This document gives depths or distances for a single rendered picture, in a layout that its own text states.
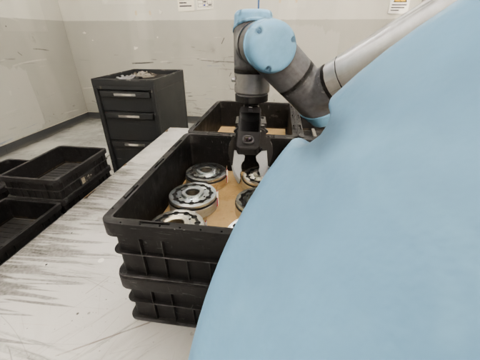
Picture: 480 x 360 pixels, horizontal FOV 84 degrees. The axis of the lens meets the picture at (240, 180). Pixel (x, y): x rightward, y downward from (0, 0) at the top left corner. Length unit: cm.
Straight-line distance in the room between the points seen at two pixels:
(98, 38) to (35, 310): 411
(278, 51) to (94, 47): 423
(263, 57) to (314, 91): 11
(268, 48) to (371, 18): 352
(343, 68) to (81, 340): 62
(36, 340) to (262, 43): 62
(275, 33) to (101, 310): 57
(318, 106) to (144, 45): 383
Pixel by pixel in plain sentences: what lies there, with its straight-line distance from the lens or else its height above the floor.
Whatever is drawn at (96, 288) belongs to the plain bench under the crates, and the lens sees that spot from 67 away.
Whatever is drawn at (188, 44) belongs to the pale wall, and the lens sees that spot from 400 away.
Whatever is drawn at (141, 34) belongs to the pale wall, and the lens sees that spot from 424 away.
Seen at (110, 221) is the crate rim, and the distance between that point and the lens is 43.
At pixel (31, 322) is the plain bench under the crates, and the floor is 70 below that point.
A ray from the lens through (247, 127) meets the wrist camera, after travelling 55.
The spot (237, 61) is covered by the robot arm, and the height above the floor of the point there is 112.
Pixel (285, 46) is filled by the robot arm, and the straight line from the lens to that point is 45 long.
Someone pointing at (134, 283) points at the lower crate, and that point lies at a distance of 49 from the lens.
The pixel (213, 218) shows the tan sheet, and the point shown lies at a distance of 56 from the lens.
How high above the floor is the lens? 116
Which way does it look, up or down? 28 degrees down
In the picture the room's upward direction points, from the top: straight up
